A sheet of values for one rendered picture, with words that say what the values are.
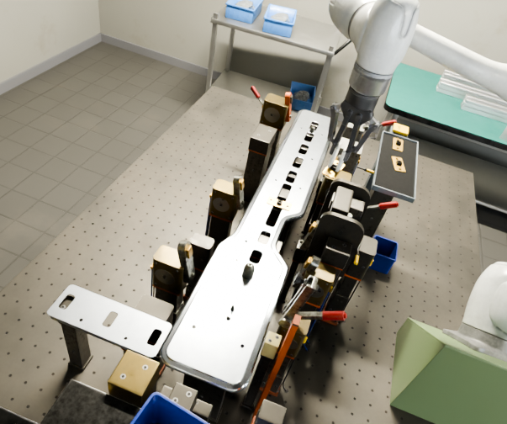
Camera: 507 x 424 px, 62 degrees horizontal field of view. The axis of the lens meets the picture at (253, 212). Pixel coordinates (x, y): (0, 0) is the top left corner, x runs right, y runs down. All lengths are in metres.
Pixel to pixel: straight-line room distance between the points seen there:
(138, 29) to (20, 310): 3.53
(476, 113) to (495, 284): 2.10
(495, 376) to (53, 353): 1.22
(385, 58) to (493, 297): 0.78
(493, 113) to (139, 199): 2.48
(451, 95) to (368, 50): 2.55
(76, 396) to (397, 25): 1.00
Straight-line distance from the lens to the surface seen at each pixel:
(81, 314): 1.15
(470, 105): 3.37
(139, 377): 0.99
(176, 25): 4.42
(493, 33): 3.90
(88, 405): 1.01
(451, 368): 1.31
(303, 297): 1.00
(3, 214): 2.91
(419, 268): 1.93
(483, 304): 1.45
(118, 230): 1.73
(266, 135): 1.73
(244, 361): 1.09
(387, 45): 0.99
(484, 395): 1.40
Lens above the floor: 1.95
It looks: 42 degrees down
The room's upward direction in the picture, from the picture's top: 13 degrees clockwise
